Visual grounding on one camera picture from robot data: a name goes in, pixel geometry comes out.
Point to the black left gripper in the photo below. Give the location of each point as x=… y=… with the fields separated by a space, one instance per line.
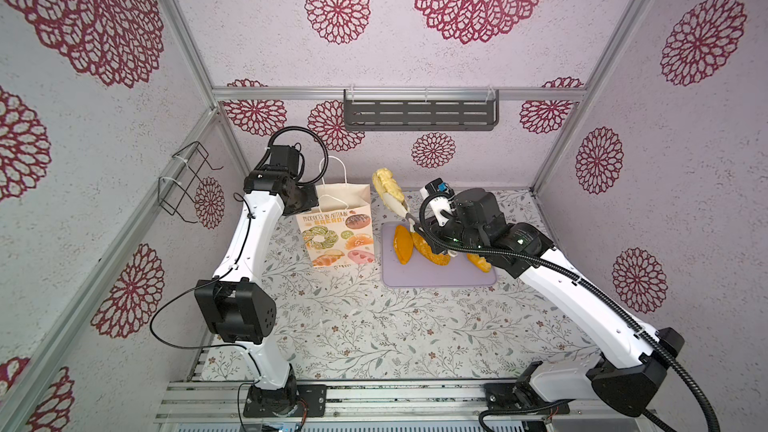
x=312 y=201

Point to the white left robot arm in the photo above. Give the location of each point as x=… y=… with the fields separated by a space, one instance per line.
x=233 y=303

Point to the pale yellow fake bread stick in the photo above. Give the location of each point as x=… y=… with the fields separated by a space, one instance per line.
x=384 y=183

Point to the grey wall shelf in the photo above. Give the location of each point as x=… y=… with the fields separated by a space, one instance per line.
x=425 y=115

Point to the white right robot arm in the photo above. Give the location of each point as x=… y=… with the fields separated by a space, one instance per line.
x=634 y=357

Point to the printed paper bakery bag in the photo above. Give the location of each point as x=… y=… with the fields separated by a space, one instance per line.
x=338 y=231

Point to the large orange twisted bread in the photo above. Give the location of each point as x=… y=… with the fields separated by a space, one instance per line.
x=422 y=246

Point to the lavender cutting board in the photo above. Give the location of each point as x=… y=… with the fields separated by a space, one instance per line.
x=421 y=273

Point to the orange fake croissant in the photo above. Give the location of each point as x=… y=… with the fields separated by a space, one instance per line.
x=480 y=262

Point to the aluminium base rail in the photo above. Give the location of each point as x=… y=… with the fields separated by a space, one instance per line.
x=329 y=401

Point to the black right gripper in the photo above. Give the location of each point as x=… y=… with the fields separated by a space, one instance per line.
x=436 y=228

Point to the black wire wall basket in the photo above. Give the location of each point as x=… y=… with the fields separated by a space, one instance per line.
x=173 y=190

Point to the orange oval fake bread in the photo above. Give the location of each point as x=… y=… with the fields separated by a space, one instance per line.
x=403 y=244

